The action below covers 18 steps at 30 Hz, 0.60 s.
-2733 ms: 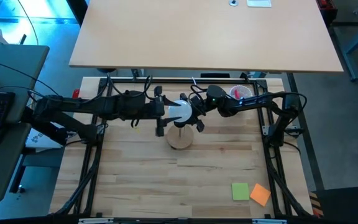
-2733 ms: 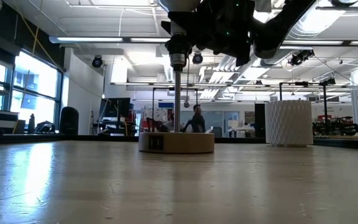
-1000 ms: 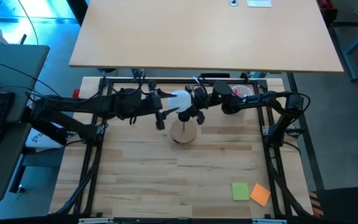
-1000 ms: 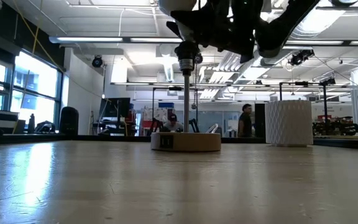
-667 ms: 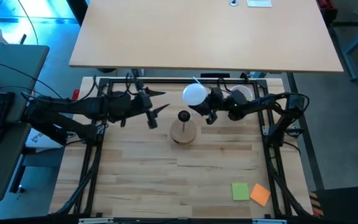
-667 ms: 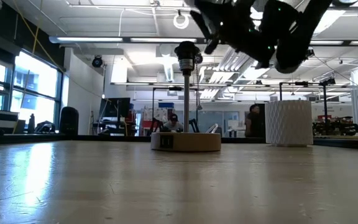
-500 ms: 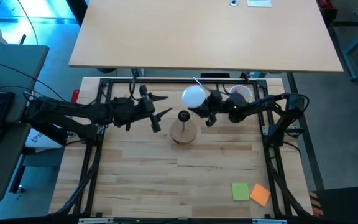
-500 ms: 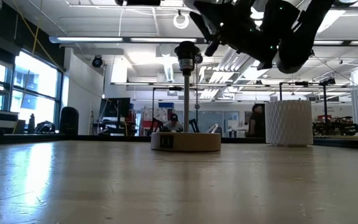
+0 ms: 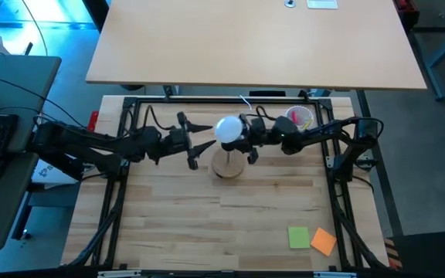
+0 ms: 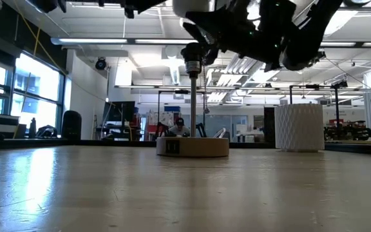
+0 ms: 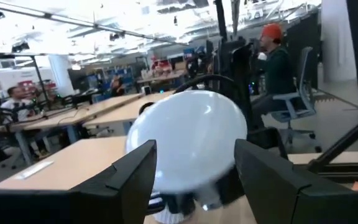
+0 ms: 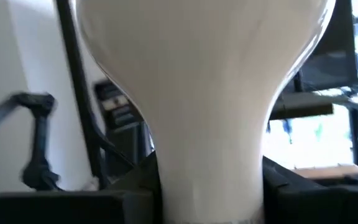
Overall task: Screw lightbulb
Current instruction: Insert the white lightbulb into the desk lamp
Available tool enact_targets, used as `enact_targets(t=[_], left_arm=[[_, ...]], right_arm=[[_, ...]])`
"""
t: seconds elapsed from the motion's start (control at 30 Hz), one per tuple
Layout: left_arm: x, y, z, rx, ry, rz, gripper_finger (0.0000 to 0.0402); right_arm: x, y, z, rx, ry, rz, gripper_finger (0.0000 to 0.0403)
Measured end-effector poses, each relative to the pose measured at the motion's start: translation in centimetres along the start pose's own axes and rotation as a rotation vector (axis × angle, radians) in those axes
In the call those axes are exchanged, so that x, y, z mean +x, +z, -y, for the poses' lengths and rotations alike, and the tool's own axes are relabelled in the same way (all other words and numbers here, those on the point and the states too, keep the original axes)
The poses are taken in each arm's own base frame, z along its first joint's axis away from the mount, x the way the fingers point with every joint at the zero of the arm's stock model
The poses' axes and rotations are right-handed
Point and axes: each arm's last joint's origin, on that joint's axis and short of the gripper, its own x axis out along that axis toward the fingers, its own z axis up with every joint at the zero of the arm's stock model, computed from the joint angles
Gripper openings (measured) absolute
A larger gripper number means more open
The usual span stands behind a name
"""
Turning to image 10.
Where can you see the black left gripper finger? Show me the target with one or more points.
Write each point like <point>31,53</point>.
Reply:
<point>147,3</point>

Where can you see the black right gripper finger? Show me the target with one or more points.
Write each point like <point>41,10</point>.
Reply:
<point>214,24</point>
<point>209,45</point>

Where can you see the white light bulb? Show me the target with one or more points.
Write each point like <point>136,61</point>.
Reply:
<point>192,6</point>

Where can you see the lamp stand with wooden base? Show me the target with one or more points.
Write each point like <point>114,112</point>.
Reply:
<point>192,146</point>

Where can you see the background black robot arm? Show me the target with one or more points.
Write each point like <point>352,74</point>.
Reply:
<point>201,129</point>
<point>161,129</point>

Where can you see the long ceiling light strip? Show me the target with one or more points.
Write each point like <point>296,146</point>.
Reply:
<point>92,41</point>

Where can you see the black cabinet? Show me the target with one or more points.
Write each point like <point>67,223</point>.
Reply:
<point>269,125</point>

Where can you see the person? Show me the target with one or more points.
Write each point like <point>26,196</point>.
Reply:
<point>179,129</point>

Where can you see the black pole stand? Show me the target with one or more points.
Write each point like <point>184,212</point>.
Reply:
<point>337,106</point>

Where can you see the black monitor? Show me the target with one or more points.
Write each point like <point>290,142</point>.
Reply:
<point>119,111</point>

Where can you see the red black background robot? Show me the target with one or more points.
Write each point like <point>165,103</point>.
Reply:
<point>349,129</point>

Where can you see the black chair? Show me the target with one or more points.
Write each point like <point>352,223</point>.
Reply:
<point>71,127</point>

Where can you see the dark bag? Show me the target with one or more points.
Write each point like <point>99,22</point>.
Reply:
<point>47,132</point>

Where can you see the dark water bottle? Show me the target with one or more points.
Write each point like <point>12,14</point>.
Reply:
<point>33,129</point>

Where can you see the black table edge rail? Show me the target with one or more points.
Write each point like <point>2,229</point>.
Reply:
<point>27,144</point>

